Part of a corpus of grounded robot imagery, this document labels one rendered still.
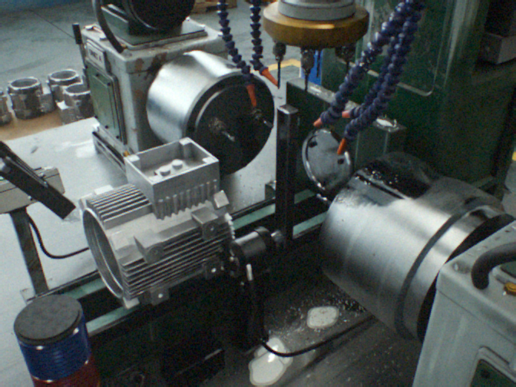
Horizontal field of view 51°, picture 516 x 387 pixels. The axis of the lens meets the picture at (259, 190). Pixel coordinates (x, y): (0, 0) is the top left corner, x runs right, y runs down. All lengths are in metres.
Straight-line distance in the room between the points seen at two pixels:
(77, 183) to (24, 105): 2.01
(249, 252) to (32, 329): 0.42
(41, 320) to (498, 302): 0.47
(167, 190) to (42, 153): 0.91
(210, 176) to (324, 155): 0.33
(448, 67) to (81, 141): 1.12
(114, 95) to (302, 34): 0.64
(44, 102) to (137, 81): 2.29
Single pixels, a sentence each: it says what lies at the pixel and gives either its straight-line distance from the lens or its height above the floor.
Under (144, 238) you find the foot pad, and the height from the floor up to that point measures 1.07.
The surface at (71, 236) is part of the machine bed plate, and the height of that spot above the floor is 0.80.
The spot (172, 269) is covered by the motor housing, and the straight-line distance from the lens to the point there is 0.87.
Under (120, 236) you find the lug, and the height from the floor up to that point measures 1.09.
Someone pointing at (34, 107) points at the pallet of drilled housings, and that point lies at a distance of 3.53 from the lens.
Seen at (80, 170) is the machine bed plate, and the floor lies 0.80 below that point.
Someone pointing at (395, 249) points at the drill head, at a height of 1.11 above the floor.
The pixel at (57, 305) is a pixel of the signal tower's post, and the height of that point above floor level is 1.22.
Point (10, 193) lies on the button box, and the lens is 1.04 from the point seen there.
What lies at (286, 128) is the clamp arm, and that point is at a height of 1.22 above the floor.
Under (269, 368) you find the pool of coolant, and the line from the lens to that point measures 0.99.
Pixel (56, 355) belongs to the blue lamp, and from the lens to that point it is 0.53.
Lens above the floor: 1.58
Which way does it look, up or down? 33 degrees down
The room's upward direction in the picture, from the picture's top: straight up
